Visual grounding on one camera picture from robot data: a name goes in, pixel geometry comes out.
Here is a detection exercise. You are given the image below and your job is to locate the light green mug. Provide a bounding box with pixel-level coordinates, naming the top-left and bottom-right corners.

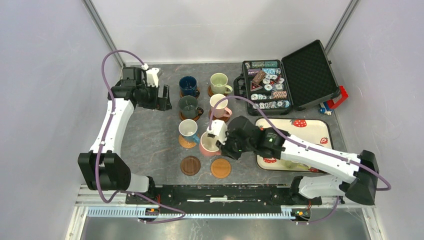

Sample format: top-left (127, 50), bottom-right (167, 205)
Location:
top-left (210, 73), bottom-right (233, 95)

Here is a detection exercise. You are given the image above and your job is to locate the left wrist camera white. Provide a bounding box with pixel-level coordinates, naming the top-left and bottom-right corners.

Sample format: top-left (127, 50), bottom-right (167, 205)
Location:
top-left (146, 67), bottom-right (161, 88)

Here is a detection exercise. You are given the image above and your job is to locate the black poker chip case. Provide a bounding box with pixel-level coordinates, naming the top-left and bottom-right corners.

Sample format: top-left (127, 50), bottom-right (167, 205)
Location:
top-left (233, 39), bottom-right (341, 116)

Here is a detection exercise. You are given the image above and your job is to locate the orange coaster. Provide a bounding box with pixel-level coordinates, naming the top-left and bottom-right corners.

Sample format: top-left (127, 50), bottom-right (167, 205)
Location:
top-left (210, 158), bottom-right (232, 179)

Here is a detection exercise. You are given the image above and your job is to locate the peach pink mug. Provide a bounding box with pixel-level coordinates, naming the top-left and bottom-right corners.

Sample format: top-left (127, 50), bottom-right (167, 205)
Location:
top-left (199, 132), bottom-right (221, 157)

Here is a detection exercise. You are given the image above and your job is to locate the white serving tray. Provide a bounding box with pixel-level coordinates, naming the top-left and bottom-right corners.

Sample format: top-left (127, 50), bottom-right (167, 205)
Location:
top-left (256, 118), bottom-right (333, 173)

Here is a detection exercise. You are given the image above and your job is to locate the yellow green mug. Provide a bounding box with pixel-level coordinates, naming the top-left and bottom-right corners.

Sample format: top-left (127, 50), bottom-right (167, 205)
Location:
top-left (283, 160), bottom-right (310, 171)

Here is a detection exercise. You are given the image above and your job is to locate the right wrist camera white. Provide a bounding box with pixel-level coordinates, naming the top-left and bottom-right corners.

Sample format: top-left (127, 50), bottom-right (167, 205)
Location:
top-left (206, 119), bottom-right (228, 145)

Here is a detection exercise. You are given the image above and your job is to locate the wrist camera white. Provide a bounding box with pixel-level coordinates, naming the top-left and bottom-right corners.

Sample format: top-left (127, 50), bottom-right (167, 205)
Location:
top-left (146, 67), bottom-right (161, 88)
top-left (206, 119), bottom-right (228, 145)

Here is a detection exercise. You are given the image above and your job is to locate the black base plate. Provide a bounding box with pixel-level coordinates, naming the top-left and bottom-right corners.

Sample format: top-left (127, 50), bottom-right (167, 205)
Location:
top-left (145, 184), bottom-right (323, 214)

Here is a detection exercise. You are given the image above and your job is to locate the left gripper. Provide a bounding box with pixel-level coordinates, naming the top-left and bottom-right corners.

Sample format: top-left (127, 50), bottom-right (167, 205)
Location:
top-left (137, 82), bottom-right (172, 111)

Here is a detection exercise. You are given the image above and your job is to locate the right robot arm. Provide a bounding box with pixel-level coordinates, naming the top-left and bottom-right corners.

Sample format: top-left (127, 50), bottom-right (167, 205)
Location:
top-left (207, 116), bottom-right (380, 206)

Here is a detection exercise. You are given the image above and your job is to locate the dark blue mug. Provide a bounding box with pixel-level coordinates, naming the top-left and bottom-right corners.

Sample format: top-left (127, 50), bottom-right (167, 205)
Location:
top-left (179, 76), bottom-right (200, 98)

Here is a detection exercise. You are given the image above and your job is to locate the red plastic block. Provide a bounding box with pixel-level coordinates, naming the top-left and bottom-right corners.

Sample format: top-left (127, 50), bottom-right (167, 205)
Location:
top-left (326, 85), bottom-right (349, 110)

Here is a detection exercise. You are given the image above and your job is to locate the light cork coaster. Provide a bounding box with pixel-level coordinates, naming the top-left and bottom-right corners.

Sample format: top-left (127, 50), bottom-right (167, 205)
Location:
top-left (178, 135), bottom-right (197, 149)

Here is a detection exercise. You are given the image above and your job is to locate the wooden coaster three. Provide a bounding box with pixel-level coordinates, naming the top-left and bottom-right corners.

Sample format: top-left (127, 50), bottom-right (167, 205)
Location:
top-left (208, 109), bottom-right (231, 123)

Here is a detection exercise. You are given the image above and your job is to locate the light blue mug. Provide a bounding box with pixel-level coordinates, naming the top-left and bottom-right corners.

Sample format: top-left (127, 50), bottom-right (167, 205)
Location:
top-left (178, 119), bottom-right (200, 144)

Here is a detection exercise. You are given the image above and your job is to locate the wooden coaster one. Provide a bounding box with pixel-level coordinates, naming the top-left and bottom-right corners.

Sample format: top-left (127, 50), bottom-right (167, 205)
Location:
top-left (179, 90), bottom-right (200, 99)

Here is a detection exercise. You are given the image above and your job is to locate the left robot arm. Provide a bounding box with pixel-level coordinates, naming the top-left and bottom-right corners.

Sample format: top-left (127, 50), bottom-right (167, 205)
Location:
top-left (77, 66), bottom-right (172, 204)

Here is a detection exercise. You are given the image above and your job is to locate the grey green mug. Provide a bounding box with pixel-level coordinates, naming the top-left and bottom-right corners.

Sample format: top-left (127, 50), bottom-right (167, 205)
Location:
top-left (178, 97), bottom-right (204, 121)

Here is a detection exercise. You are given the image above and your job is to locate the wooden coaster five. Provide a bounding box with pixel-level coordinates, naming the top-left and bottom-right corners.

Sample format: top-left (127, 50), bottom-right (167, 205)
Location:
top-left (179, 110), bottom-right (203, 122)

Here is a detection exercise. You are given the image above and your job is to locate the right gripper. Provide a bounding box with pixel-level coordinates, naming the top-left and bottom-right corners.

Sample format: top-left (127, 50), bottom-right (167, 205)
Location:
top-left (215, 129), bottom-right (255, 160)

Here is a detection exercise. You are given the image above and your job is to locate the wooden coaster two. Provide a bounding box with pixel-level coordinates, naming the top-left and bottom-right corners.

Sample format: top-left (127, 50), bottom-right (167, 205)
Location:
top-left (208, 85), bottom-right (228, 99)

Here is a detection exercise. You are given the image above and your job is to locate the dark walnut coaster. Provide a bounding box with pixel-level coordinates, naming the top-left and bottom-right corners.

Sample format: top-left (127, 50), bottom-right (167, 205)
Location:
top-left (180, 156), bottom-right (201, 176)

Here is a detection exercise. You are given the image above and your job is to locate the aluminium frame rail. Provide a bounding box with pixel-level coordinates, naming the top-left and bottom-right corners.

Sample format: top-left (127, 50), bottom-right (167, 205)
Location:
top-left (74, 184), bottom-right (377, 220)

